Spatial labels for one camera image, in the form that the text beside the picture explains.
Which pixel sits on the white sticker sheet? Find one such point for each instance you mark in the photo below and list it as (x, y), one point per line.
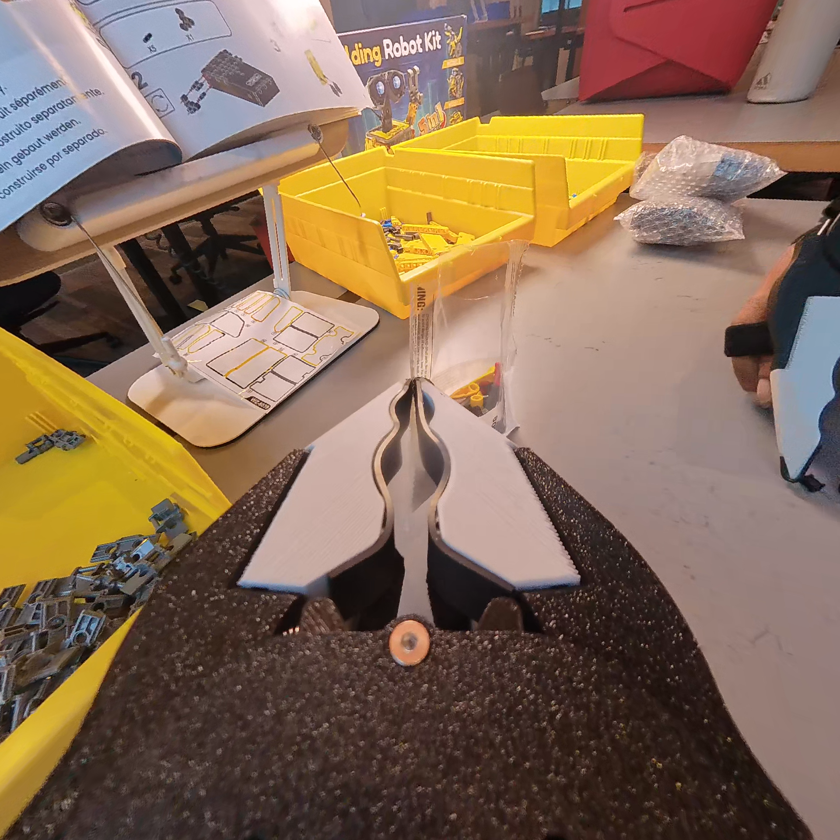
(263, 348)

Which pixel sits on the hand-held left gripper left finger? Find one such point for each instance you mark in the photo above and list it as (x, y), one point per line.
(328, 512)

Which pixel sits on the yellow bin with grey parts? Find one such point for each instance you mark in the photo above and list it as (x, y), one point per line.
(79, 512)

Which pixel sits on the instruction booklet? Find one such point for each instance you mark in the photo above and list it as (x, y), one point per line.
(131, 79)

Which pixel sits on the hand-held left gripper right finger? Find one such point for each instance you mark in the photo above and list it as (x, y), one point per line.
(505, 512)

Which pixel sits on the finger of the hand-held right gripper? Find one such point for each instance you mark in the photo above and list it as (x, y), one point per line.
(807, 394)

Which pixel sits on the red plastic bin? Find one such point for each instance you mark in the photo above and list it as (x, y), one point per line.
(670, 46)

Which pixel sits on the pile of yellow parts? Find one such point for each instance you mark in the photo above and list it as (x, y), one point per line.
(427, 239)

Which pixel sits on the yellow divided bin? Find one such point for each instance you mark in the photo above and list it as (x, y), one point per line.
(328, 243)

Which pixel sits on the pile of grey connector parts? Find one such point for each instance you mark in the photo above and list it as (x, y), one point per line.
(66, 617)

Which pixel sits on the black office chair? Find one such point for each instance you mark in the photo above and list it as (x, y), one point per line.
(197, 256)

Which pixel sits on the blue printed cardboard box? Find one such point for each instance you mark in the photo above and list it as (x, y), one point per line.
(420, 66)

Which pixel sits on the person's right hand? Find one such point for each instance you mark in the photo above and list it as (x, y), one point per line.
(761, 295)

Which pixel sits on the white container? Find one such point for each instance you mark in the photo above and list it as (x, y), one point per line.
(794, 46)

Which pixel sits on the white stand pole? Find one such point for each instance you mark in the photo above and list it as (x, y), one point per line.
(278, 243)

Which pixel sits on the bubble wrap bag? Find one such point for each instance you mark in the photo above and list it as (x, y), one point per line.
(709, 168)

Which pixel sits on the white book stand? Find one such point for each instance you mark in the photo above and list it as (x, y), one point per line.
(184, 190)

